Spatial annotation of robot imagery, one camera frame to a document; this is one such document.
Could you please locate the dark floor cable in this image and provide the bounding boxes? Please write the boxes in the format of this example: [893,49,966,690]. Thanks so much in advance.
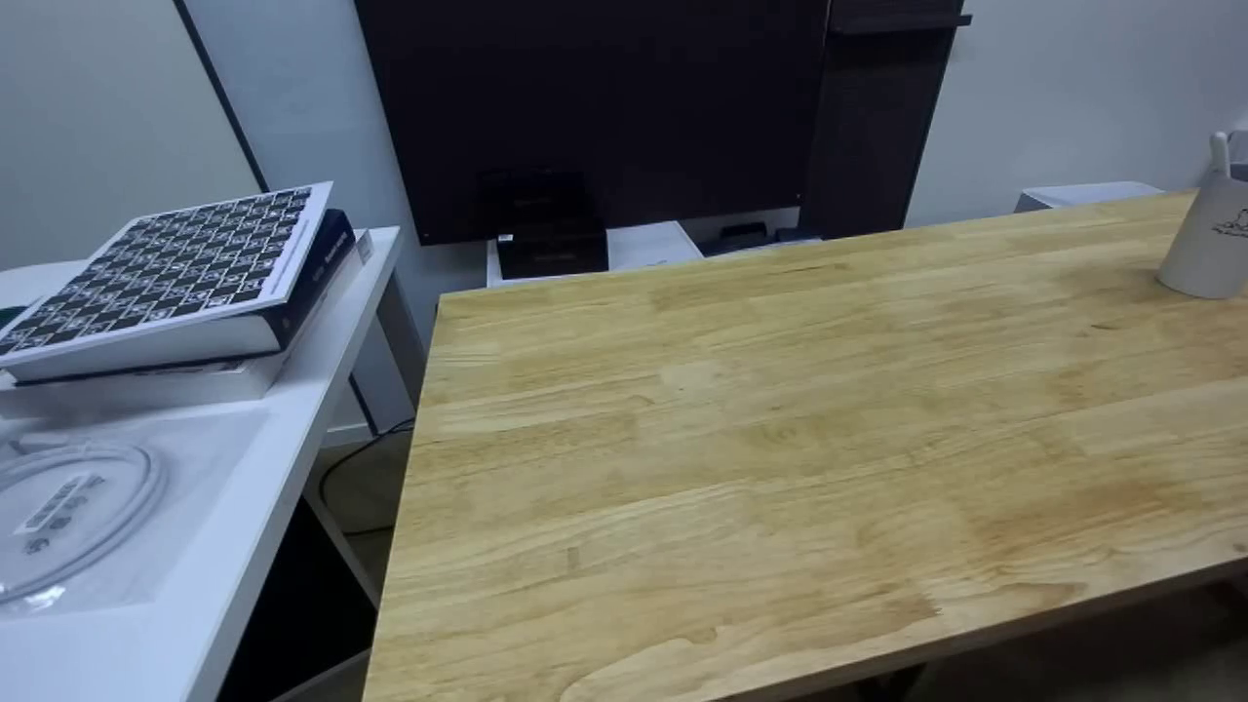
[309,424,414,537]

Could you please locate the dark tall cabinet panel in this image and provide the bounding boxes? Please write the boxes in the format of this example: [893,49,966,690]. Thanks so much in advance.
[794,0,973,244]

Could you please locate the white side table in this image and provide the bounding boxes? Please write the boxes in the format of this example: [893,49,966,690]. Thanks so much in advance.
[0,222,424,702]

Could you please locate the black diagonal wall cable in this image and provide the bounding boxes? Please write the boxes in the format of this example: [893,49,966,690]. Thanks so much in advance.
[170,0,273,197]

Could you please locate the white ceramic mug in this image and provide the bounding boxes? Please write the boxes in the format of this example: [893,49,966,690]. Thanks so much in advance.
[1154,151,1248,306]

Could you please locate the white box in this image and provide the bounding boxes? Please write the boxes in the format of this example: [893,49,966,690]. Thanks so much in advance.
[1009,181,1168,219]

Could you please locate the white low shelf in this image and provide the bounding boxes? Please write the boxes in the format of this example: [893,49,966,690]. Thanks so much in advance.
[485,203,802,288]

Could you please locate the large black monitor screen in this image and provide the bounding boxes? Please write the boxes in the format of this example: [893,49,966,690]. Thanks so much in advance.
[352,0,836,251]

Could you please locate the checkered calibration board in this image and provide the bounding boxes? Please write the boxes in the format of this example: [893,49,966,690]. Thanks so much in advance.
[0,181,357,392]

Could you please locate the black monitor stand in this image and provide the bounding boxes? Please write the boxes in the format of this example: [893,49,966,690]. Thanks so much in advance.
[496,168,613,283]

